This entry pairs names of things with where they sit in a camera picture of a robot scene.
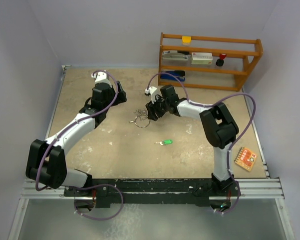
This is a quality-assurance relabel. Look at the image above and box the yellow small box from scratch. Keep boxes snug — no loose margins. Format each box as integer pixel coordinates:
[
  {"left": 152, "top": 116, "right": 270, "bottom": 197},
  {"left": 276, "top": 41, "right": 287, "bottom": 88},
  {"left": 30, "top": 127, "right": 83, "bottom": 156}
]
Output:
[{"left": 181, "top": 36, "right": 192, "bottom": 46}]

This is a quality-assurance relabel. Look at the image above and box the white green staples box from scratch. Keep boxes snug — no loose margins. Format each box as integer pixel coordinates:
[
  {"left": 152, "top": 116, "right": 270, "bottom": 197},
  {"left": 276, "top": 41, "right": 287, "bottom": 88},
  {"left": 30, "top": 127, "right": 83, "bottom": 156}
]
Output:
[{"left": 191, "top": 52, "right": 213, "bottom": 65}]

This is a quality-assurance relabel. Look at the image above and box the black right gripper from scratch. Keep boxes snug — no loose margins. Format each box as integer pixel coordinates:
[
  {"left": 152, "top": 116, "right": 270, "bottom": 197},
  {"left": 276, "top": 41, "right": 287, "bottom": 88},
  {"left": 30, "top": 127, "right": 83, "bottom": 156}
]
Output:
[{"left": 146, "top": 94, "right": 169, "bottom": 122}]

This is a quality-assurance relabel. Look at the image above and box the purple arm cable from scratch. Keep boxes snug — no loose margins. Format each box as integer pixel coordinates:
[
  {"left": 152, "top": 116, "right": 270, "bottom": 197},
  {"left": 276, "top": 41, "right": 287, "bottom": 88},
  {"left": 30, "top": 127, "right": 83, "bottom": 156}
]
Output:
[
  {"left": 146, "top": 71, "right": 257, "bottom": 216},
  {"left": 34, "top": 69, "right": 124, "bottom": 221}
]

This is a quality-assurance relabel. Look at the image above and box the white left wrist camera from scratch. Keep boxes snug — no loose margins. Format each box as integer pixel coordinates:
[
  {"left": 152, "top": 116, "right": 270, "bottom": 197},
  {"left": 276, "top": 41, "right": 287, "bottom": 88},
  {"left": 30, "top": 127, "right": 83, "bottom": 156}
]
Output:
[{"left": 91, "top": 71, "right": 111, "bottom": 85}]

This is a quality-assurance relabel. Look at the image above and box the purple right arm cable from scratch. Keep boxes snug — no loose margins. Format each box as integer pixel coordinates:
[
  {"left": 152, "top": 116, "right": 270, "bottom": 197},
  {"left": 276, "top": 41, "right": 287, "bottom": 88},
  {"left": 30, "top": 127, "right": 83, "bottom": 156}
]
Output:
[{"left": 146, "top": 71, "right": 257, "bottom": 216}]

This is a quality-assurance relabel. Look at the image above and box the wooden shelf rack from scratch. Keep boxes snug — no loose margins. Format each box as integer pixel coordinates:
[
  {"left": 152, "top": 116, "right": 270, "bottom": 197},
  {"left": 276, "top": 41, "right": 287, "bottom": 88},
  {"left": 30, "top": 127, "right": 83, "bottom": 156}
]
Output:
[{"left": 158, "top": 33, "right": 264, "bottom": 91}]

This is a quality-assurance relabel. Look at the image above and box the blue stapler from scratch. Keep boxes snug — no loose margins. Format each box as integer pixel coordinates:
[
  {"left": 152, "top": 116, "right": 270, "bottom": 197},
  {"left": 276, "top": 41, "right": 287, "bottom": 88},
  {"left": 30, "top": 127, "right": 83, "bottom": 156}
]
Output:
[{"left": 160, "top": 70, "right": 186, "bottom": 82}]

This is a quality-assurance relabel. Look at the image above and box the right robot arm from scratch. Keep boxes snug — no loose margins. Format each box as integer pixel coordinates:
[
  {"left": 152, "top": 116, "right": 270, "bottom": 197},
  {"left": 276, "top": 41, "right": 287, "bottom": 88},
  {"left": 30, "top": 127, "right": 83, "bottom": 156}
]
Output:
[{"left": 145, "top": 85, "right": 239, "bottom": 196}]

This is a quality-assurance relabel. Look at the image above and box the silver keyring with clips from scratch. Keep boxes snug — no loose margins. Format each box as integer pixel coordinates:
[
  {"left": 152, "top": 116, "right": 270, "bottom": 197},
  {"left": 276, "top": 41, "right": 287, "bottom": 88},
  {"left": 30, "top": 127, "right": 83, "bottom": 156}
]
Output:
[{"left": 129, "top": 108, "right": 151, "bottom": 129}]

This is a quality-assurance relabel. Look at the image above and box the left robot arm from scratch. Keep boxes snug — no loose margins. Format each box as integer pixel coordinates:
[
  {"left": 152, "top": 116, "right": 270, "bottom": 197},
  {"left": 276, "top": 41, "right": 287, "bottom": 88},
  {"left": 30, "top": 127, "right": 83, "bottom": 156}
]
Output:
[{"left": 25, "top": 80, "right": 127, "bottom": 196}]

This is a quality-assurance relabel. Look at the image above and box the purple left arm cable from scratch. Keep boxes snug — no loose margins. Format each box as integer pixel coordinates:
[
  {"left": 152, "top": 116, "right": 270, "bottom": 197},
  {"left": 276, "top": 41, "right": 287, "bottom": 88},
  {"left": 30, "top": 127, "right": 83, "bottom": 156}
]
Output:
[{"left": 34, "top": 69, "right": 124, "bottom": 221}]

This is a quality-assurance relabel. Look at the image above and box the grey stapler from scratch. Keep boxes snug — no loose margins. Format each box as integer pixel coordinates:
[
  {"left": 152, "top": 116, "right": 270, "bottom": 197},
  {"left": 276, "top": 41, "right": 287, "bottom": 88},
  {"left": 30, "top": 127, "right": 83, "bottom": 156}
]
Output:
[{"left": 161, "top": 50, "right": 190, "bottom": 66}]

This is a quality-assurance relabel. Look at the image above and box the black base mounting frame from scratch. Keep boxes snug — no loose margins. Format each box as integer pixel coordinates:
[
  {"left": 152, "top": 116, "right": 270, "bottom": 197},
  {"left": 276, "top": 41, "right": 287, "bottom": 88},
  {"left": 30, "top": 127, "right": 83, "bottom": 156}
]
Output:
[{"left": 64, "top": 177, "right": 241, "bottom": 208}]

